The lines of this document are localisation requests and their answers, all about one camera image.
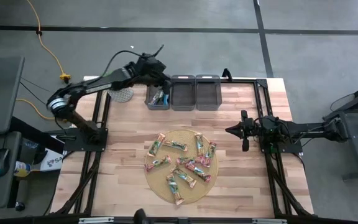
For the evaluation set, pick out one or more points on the white printed box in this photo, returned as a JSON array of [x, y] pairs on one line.
[[52, 161]]

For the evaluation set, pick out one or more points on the translucent grey plastic bin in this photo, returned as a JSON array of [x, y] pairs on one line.
[[157, 108], [208, 93], [183, 93]]

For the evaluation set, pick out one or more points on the round woven tan placemat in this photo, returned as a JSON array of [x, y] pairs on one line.
[[204, 189]]

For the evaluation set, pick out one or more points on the black computer mouse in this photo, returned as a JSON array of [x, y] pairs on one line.
[[0, 161]]

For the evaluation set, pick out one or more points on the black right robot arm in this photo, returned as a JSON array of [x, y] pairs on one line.
[[309, 128]]

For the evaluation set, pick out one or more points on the black metal cart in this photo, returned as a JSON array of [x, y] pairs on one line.
[[356, 130]]

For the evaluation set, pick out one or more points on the red-trim Chewy granola bar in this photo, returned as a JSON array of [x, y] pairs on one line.
[[158, 163], [211, 151], [198, 171]]

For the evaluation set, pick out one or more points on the black caster wheel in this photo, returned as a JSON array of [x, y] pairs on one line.
[[20, 206]]

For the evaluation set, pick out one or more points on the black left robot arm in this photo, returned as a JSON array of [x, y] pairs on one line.
[[82, 91]]

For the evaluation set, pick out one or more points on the yellow and white bottle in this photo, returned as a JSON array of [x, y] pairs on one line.
[[22, 169]]

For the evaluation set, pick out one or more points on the long green snack packet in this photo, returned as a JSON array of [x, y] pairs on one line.
[[186, 160]]

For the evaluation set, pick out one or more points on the green plant in patterned pot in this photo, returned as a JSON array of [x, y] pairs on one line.
[[122, 95]]

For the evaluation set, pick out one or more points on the person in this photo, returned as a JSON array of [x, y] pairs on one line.
[[140, 216]]

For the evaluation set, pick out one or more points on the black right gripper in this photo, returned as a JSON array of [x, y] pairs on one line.
[[250, 128]]

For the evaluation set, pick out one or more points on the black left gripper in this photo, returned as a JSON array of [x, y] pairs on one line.
[[152, 70]]

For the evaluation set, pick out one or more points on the silver aluminium bracket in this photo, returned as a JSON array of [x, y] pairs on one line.
[[95, 220], [269, 221]]

